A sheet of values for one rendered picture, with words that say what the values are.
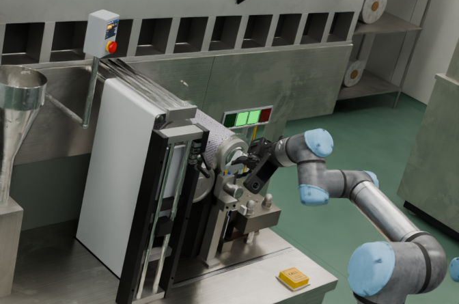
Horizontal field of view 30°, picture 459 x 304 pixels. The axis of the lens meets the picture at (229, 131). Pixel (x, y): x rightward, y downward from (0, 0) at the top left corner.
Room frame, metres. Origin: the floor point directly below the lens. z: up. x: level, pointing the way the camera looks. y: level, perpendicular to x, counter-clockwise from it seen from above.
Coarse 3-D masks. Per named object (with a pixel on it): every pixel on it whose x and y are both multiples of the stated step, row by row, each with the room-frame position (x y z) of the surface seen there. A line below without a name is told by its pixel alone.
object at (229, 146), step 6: (228, 144) 2.35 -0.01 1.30; (234, 144) 2.36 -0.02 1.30; (240, 144) 2.38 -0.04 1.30; (246, 144) 2.40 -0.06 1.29; (222, 150) 2.34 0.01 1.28; (228, 150) 2.34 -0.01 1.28; (246, 150) 2.40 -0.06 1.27; (222, 156) 2.33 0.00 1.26; (222, 162) 2.33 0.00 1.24; (222, 168) 2.34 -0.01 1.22
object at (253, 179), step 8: (264, 160) 2.12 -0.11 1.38; (272, 160) 2.12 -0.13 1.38; (256, 168) 2.11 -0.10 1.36; (264, 168) 2.11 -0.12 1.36; (272, 168) 2.12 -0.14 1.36; (248, 176) 2.10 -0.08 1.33; (256, 176) 2.09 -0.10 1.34; (264, 176) 2.11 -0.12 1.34; (248, 184) 2.08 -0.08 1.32; (256, 184) 2.08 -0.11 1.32; (256, 192) 2.09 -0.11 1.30
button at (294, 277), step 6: (288, 270) 2.36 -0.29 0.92; (294, 270) 2.37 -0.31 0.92; (282, 276) 2.33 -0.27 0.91; (288, 276) 2.32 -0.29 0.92; (294, 276) 2.33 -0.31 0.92; (300, 276) 2.34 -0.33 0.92; (306, 276) 2.35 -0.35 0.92; (288, 282) 2.31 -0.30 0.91; (294, 282) 2.30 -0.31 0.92; (300, 282) 2.31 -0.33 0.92; (306, 282) 2.33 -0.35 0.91
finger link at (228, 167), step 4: (236, 152) 2.22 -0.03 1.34; (240, 152) 2.22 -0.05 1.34; (236, 156) 2.21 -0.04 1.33; (232, 160) 2.21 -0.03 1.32; (228, 164) 2.19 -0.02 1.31; (236, 164) 2.17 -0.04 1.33; (240, 164) 2.16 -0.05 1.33; (224, 168) 2.21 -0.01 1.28; (228, 168) 2.19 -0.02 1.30; (232, 168) 2.18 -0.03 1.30; (236, 168) 2.18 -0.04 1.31; (240, 168) 2.17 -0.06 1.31; (244, 168) 2.17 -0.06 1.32
